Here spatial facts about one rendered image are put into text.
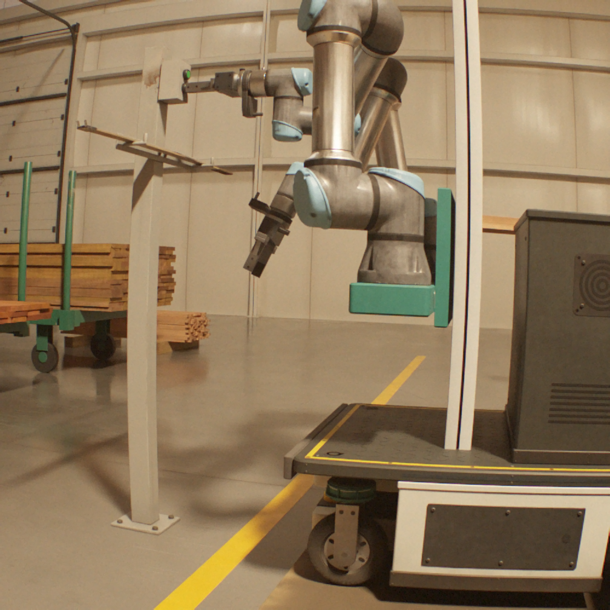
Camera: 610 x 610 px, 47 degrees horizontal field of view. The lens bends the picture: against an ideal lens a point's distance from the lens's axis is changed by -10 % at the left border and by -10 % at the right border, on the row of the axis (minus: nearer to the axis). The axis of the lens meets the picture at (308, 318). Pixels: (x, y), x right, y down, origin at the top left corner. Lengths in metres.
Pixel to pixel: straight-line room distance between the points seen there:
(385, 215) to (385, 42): 0.40
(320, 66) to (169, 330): 4.73
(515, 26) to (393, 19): 9.14
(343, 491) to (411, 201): 0.61
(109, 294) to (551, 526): 3.45
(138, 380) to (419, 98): 8.77
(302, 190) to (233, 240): 9.26
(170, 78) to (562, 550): 1.49
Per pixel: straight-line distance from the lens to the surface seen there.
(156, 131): 1.98
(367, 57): 1.70
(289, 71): 1.88
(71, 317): 4.59
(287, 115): 1.85
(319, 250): 10.36
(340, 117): 1.50
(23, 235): 4.16
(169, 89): 1.98
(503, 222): 2.75
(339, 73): 1.53
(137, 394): 1.99
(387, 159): 2.15
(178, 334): 6.08
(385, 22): 1.60
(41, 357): 4.88
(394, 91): 2.05
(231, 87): 1.88
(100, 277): 4.56
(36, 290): 4.82
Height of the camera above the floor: 0.72
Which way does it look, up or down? 4 degrees down
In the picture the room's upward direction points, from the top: 2 degrees clockwise
